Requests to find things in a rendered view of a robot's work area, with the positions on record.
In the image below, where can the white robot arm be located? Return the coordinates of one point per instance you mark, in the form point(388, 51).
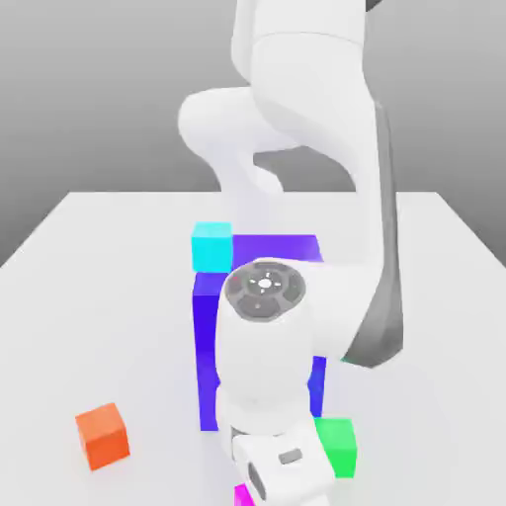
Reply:
point(312, 99)

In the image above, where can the small cyan cube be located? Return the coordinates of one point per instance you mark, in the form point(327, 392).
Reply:
point(211, 249)

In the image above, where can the small green cube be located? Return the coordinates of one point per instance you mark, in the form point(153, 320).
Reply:
point(339, 444)

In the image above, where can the small orange cube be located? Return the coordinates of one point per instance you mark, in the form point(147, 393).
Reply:
point(103, 437)

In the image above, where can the small magenta cube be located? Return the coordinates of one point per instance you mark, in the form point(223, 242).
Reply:
point(242, 497)

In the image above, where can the large blue box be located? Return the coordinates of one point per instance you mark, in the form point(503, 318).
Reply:
point(205, 340)

